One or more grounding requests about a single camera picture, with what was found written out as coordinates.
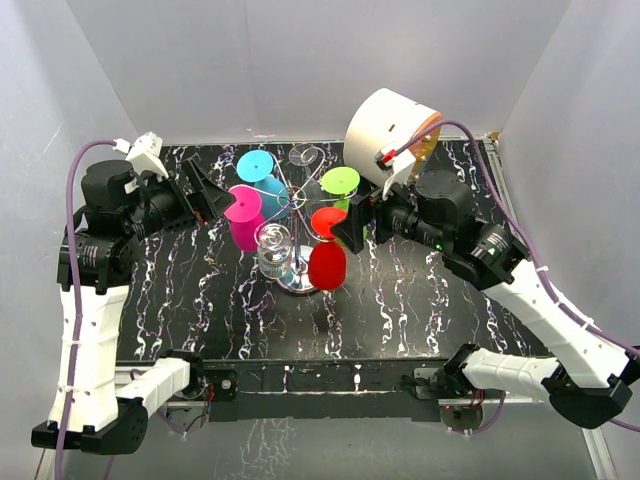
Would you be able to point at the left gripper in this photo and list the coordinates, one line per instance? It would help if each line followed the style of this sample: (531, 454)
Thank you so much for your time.
(211, 197)

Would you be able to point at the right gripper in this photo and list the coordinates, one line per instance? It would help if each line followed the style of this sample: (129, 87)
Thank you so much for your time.
(351, 229)

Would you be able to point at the green wine glass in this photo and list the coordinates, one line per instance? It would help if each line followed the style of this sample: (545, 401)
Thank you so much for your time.
(339, 185)

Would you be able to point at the red wine glass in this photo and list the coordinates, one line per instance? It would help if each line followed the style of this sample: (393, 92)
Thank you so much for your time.
(327, 262)

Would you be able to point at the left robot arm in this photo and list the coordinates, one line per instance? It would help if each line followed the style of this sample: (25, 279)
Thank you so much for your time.
(96, 261)

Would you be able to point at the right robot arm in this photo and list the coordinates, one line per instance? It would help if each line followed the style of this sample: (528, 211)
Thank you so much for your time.
(586, 378)

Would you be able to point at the pink wine glass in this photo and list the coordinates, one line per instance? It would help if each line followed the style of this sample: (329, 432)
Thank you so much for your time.
(245, 216)

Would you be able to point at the chrome wine glass rack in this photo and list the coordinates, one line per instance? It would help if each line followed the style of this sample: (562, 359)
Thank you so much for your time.
(298, 222)

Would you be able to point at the cyan wine glass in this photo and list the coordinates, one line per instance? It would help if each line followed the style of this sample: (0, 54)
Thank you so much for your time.
(256, 167)

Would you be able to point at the clear tumbler glass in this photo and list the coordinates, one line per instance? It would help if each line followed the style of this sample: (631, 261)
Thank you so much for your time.
(275, 250)

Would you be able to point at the clear champagne flute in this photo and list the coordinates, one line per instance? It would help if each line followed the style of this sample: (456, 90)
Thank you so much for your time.
(305, 158)

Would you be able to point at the white cylindrical stool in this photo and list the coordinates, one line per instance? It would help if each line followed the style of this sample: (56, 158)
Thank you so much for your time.
(386, 120)

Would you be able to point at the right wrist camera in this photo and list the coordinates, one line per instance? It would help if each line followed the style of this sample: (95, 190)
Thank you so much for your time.
(394, 166)

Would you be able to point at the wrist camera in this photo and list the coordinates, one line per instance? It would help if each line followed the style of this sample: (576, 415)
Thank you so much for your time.
(144, 155)
(394, 166)

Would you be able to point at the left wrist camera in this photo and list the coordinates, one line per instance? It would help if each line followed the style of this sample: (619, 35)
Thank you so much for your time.
(144, 155)

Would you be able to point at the black base frame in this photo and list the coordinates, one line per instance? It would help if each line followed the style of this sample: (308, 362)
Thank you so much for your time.
(319, 389)

